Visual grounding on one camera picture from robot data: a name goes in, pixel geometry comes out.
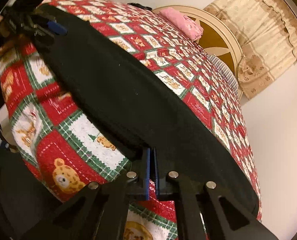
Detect black pants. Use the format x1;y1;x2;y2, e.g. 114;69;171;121
35;4;259;215

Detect red teddy bear bedspread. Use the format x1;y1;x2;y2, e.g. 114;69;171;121
0;0;263;240

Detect pink folded blanket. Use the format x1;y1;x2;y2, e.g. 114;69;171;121
158;7;204;41

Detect striped pillow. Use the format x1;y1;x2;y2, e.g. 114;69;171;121
207;55;239;99

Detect cream wooden headboard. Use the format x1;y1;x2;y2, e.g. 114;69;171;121
152;4;244;100

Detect beige curtain behind headboard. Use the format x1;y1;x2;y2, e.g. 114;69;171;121
205;0;297;99

